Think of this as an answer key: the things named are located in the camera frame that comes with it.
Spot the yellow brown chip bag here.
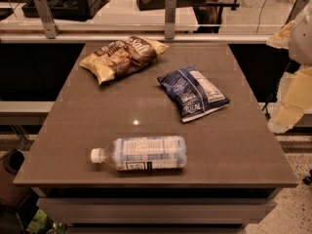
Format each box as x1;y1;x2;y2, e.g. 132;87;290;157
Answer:
80;36;169;85

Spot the middle metal rail bracket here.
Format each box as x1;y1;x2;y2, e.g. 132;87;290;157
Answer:
165;0;176;39

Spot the brown bin at left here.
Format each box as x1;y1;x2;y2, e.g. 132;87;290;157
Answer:
0;148;31;208

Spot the grey table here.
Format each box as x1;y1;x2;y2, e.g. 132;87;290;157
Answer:
15;43;297;234

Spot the clear blue-labelled plastic bottle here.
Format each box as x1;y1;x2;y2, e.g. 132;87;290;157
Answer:
90;136;187;171

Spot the metal rail bracket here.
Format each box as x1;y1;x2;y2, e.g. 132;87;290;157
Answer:
33;0;59;39
165;0;176;39

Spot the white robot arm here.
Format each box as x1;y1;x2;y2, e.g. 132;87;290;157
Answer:
266;3;312;134

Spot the left metal rail bracket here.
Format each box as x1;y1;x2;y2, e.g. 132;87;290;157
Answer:
33;0;59;39

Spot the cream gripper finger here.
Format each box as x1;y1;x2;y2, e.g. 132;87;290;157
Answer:
266;20;293;49
268;65;312;134

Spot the blue chip bag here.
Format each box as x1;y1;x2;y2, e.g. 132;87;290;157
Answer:
157;66;230;123

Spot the black tray on far table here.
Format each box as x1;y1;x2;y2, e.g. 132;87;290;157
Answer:
21;0;110;21

